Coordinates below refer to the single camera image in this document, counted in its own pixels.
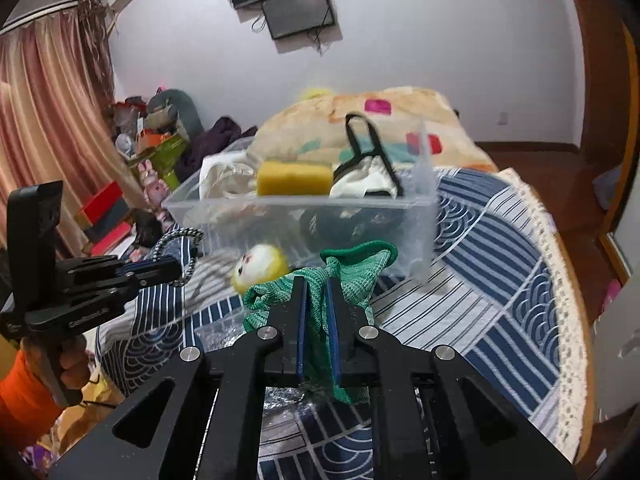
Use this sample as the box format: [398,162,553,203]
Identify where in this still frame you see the yellow white round plush doll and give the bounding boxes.
[230,243,291,297]

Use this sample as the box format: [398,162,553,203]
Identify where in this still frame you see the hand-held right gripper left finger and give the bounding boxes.
[47,276,309,480]

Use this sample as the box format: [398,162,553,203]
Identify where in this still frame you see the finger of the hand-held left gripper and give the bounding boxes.
[116,256,184,283]
[111,280,152,304]

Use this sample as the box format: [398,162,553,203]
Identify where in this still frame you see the pink rabbit plush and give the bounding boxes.
[137,159,174,207]

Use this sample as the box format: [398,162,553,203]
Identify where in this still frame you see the grey plush toy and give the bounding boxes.
[146,88,204,142]

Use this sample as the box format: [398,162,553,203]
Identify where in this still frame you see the beige patterned fleece blanket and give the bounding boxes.
[248,85,497,174]

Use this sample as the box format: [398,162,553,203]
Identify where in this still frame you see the person's left hand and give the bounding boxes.
[22,335,92,394]

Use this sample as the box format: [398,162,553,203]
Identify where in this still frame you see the wooden door frame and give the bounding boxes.
[562,0,640,288]

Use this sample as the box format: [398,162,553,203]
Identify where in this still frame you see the person's left forearm orange sleeve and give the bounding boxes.
[0,347,67,455]

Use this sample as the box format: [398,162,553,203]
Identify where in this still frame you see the dark purple clothing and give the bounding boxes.
[177,116,259,184]

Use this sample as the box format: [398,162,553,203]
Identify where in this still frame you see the clear plastic storage box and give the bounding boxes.
[162,119,442,282]

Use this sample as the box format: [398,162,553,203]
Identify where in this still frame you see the blue white patterned quilt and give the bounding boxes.
[94,167,562,480]

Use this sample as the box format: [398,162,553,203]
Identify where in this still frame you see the dark framed wall panel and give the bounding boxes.
[260,0,338,41]

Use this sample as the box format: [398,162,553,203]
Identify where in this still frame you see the dark cloth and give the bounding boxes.
[297,207,382,257]

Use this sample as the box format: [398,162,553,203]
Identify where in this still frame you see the white garment with black straps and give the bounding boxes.
[327,112,407,201]

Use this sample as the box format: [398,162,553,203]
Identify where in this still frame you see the green knitted cloth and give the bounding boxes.
[242,242,400,407]

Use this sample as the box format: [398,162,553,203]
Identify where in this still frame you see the green gift bag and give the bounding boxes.
[127,134,192,189]

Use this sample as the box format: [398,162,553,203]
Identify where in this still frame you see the clear plastic bag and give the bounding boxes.
[192,309,302,463]

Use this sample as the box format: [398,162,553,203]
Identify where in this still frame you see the yellow cloth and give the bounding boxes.
[49,374,127,457]

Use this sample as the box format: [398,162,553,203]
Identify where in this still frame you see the black white speckled cord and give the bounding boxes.
[149,228,206,289]

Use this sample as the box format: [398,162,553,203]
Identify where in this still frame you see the cream white cloth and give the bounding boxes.
[198,152,262,202]

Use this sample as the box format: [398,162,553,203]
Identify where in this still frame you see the yellow sponge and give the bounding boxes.
[255,159,335,197]

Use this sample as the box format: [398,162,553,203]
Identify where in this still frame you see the pink beige curtain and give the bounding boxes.
[0,0,147,262]

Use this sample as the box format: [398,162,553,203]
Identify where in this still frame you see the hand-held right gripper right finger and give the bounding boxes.
[325,278,577,480]

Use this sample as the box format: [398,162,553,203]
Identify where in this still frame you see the red black flat boxes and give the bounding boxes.
[74,180,137,257]

